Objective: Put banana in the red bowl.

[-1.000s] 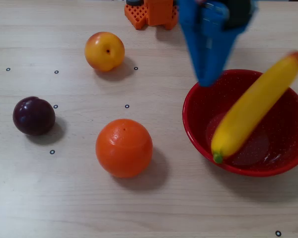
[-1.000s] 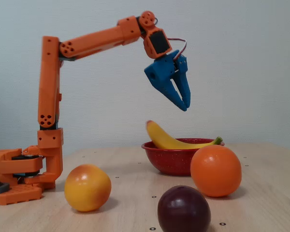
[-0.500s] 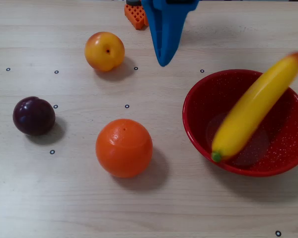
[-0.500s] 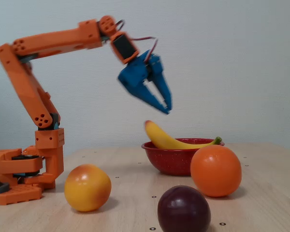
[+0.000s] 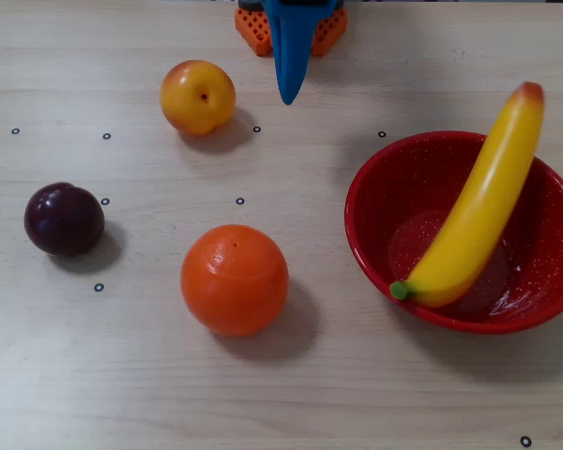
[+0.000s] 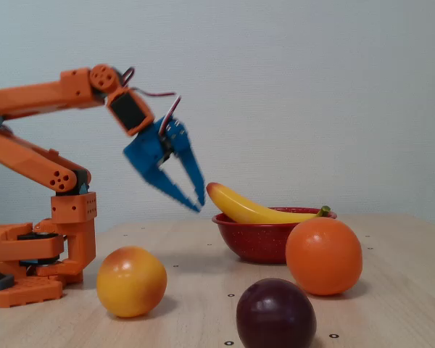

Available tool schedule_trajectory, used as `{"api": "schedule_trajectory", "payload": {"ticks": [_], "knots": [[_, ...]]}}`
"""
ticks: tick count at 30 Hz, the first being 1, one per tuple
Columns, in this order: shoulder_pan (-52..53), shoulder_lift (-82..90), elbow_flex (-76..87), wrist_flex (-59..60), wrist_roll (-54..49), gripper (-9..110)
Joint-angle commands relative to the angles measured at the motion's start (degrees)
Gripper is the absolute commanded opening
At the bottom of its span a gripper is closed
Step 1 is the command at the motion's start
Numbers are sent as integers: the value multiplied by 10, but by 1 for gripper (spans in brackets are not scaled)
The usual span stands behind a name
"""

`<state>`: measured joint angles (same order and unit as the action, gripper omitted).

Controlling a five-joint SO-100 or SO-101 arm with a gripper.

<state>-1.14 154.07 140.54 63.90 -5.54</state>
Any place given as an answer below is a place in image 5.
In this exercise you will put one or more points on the orange toy fruit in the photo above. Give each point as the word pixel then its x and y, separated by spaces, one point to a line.
pixel 234 286

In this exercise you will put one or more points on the yellow toy banana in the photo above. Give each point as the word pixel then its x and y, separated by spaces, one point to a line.
pixel 483 201

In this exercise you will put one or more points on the red speckled bowl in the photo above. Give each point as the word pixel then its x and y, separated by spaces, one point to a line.
pixel 394 197

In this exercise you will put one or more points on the yellow orange toy peach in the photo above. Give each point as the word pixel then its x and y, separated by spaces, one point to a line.
pixel 192 108

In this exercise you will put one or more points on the dark purple toy plum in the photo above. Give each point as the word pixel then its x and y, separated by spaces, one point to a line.
pixel 63 220

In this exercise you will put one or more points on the blue pivoting gripper jaw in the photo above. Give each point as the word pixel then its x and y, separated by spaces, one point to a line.
pixel 291 56

